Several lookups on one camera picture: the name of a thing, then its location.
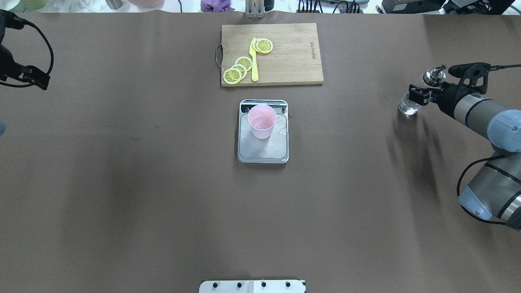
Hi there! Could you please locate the pink plastic cup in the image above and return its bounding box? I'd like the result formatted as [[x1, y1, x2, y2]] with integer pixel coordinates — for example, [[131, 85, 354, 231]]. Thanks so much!
[[247, 104, 277, 139]]

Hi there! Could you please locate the glass sauce bottle metal spout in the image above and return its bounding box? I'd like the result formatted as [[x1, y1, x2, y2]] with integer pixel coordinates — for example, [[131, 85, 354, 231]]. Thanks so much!
[[398, 63, 447, 116]]

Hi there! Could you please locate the bamboo cutting board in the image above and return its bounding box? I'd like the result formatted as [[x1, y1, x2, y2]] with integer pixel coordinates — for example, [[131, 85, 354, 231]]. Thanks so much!
[[220, 23, 324, 87]]

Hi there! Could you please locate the lemon slice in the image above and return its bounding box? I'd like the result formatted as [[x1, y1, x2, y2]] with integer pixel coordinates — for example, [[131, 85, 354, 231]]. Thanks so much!
[[235, 56, 252, 71], [253, 38, 274, 54], [231, 64, 248, 80], [223, 68, 243, 85]]

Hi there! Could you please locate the purple cloth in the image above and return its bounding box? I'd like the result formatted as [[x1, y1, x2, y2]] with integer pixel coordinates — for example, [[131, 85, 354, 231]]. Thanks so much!
[[200, 0, 235, 13]]

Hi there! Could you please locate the yellow plastic knife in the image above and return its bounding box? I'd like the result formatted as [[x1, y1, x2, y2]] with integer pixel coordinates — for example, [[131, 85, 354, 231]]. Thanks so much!
[[249, 38, 259, 82]]

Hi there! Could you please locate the aluminium frame post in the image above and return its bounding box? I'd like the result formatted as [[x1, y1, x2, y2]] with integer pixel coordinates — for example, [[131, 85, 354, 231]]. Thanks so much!
[[245, 0, 265, 19]]

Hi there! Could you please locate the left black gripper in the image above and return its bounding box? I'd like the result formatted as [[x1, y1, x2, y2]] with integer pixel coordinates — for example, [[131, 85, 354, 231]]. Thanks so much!
[[0, 45, 50, 90]]

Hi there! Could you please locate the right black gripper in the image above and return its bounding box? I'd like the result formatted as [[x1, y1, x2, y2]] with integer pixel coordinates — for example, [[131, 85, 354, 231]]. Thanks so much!
[[409, 81, 468, 119]]

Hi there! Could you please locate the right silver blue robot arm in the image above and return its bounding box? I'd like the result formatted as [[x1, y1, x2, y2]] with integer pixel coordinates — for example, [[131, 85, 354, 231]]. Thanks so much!
[[409, 83, 521, 231]]

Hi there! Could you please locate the silver kitchen scale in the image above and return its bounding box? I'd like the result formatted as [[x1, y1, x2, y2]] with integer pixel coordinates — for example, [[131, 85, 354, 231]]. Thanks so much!
[[237, 99, 290, 164]]

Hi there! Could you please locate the white pedestal column base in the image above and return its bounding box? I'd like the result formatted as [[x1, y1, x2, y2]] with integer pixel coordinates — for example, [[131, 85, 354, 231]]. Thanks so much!
[[199, 280, 307, 293]]

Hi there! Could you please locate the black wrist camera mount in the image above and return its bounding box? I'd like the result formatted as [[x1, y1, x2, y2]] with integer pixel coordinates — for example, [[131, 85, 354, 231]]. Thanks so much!
[[448, 62, 491, 95], [0, 9, 28, 44]]

